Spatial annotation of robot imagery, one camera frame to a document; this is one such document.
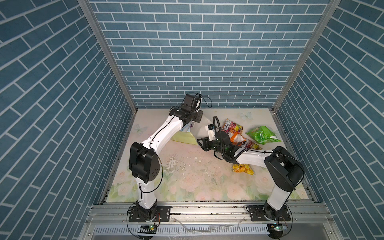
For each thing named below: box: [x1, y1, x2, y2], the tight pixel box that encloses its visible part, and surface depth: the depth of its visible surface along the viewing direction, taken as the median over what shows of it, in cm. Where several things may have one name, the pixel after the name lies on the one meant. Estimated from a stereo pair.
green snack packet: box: [245, 126, 282, 145], surface depth 93 cm
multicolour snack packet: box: [242, 139, 263, 150], surface depth 95 cm
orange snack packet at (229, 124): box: [222, 118, 244, 134], surface depth 107 cm
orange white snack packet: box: [228, 129, 247, 147], surface depth 100 cm
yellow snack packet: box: [232, 163, 255, 176], surface depth 86 cm
